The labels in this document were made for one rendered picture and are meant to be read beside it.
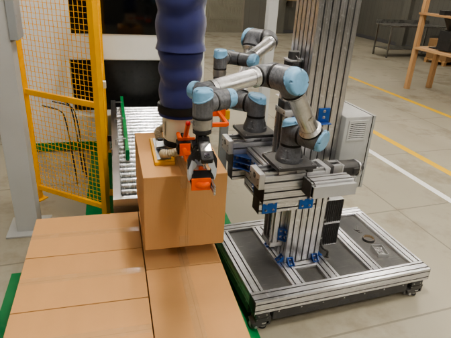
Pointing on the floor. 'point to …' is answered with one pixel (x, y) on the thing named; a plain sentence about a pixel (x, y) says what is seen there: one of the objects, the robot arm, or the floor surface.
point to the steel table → (401, 27)
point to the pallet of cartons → (439, 55)
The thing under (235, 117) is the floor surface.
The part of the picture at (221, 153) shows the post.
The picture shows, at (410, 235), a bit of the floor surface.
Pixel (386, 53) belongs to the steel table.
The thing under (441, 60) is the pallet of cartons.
